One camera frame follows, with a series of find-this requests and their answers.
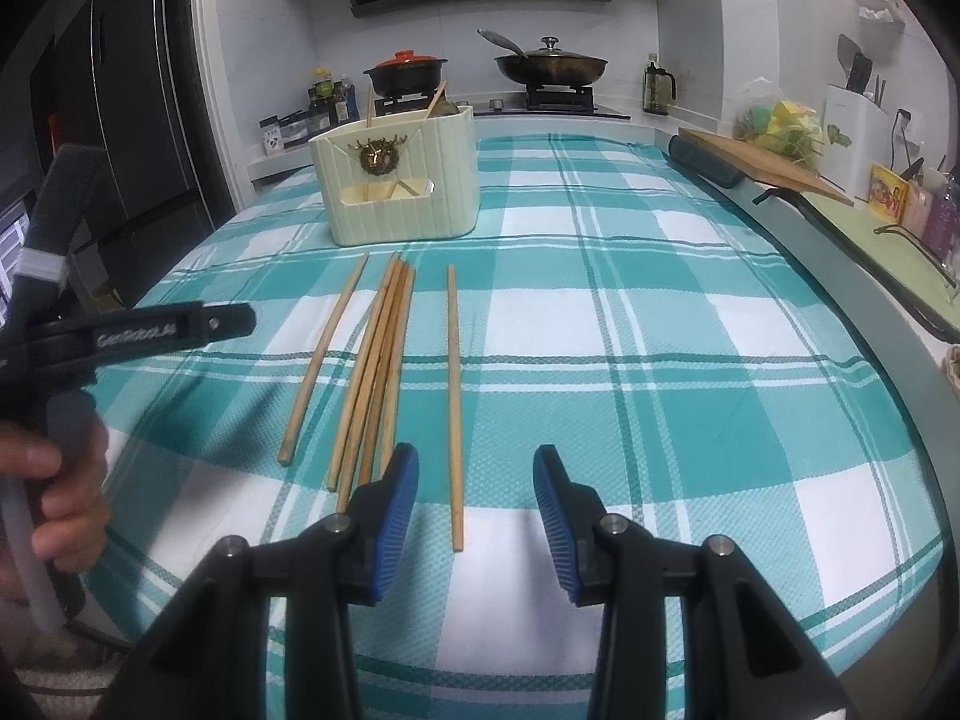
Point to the wall outlet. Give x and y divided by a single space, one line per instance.
904 122

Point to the black wok with lid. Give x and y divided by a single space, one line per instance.
551 67

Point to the purple bottle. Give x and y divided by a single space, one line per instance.
946 217

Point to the black kitchen knife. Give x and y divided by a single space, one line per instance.
855 64

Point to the wooden cutting board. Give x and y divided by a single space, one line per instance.
765 161

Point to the dark grey refrigerator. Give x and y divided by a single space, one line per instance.
135 127

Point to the sauce bottle with yellow cap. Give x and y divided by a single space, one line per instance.
322 97

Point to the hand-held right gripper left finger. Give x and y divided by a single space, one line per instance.
394 517

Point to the person's left hand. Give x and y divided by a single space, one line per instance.
67 510

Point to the yellow printed cup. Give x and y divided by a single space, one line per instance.
889 193

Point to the plastic bag of sponges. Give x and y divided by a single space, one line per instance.
780 124

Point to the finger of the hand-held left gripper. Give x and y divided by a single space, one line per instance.
229 321

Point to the cream utensil holder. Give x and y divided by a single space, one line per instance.
450 180

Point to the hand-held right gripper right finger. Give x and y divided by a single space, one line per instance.
556 517

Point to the teal checkered tablecloth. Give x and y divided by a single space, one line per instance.
637 390

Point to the white knife block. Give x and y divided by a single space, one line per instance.
855 135

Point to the pink cup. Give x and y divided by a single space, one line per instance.
919 210

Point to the clay pot with red lid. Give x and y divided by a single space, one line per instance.
405 75

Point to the glass kettle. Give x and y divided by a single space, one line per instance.
658 86

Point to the black gas stove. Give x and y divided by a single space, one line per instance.
555 101

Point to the green cutting board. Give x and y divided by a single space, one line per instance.
855 240

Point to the dark sauce bottle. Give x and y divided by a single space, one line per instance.
345 103

